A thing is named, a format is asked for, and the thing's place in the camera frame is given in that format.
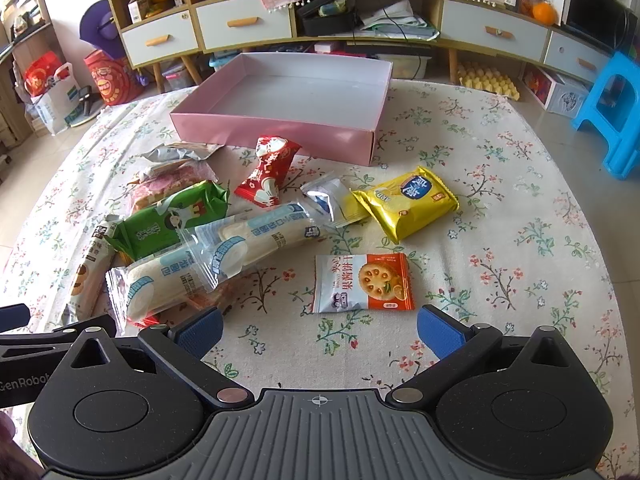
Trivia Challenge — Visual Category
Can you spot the brown cookie tube packet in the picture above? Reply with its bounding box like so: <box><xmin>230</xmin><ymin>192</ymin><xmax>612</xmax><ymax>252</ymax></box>
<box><xmin>62</xmin><ymin>214</ymin><xmax>119</xmax><ymax>325</ymax></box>

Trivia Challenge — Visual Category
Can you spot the pink wafer packet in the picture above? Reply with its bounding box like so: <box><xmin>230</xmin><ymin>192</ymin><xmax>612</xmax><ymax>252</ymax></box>
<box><xmin>130</xmin><ymin>160</ymin><xmax>218</xmax><ymax>212</ymax></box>

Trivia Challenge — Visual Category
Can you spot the orange jam biscuit packet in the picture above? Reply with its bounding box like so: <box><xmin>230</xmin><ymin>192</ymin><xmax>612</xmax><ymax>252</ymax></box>
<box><xmin>311</xmin><ymin>252</ymin><xmax>414</xmax><ymax>313</ymax></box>

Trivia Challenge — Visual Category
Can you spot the white blue bread packet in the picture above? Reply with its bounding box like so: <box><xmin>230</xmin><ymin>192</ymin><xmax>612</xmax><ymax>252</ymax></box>
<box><xmin>178</xmin><ymin>200</ymin><xmax>331</xmax><ymax>292</ymax></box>
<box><xmin>105</xmin><ymin>245</ymin><xmax>220</xmax><ymax>335</ymax></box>

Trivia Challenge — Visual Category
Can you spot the silver foil packet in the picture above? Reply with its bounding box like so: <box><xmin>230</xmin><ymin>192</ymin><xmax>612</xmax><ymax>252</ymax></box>
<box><xmin>137</xmin><ymin>142</ymin><xmax>224</xmax><ymax>181</ymax></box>

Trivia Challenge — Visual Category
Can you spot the orange fruit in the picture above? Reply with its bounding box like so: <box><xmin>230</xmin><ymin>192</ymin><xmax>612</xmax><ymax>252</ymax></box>
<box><xmin>530</xmin><ymin>1</ymin><xmax>558</xmax><ymax>26</ymax></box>

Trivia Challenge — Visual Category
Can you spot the purple hat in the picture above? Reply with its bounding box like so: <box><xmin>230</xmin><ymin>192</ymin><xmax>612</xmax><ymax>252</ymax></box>
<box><xmin>79</xmin><ymin>0</ymin><xmax>126</xmax><ymax>60</ymax></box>

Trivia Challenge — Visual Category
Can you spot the red candy packet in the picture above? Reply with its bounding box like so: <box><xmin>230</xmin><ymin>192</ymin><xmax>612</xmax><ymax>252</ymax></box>
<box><xmin>234</xmin><ymin>136</ymin><xmax>300</xmax><ymax>208</ymax></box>

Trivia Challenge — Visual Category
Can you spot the wooden white TV cabinet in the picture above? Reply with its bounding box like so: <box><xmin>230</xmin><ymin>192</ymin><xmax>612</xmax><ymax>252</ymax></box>
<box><xmin>107</xmin><ymin>0</ymin><xmax>611</xmax><ymax>84</ymax></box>

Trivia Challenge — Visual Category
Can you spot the pink cardboard box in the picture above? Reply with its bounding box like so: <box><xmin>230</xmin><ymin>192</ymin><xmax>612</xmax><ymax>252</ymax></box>
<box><xmin>170</xmin><ymin>52</ymin><xmax>393</xmax><ymax>166</ymax></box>

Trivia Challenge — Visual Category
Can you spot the red gift bag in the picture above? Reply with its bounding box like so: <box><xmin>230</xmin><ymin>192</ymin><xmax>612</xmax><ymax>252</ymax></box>
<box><xmin>84</xmin><ymin>50</ymin><xmax>143</xmax><ymax>106</ymax></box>

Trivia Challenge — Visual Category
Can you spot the yellow egg tray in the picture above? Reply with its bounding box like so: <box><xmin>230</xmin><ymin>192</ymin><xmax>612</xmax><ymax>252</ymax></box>
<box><xmin>457</xmin><ymin>62</ymin><xmax>521</xmax><ymax>101</ymax></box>

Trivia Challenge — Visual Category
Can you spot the yellow chip packet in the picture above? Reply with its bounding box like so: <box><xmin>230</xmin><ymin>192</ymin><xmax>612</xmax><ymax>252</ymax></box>
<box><xmin>352</xmin><ymin>166</ymin><xmax>460</xmax><ymax>244</ymax></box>

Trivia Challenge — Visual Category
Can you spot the white yellow small packet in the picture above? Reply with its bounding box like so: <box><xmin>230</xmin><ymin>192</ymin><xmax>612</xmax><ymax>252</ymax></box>
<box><xmin>300</xmin><ymin>172</ymin><xmax>369</xmax><ymax>229</ymax></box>

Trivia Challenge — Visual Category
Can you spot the blue plastic stool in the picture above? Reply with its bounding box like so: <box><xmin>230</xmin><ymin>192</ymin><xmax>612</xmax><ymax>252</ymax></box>
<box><xmin>572</xmin><ymin>52</ymin><xmax>639</xmax><ymax>180</ymax></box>

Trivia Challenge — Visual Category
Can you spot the green snack packet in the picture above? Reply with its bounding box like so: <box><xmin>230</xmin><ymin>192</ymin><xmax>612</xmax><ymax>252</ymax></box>
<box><xmin>105</xmin><ymin>181</ymin><xmax>229</xmax><ymax>261</ymax></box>

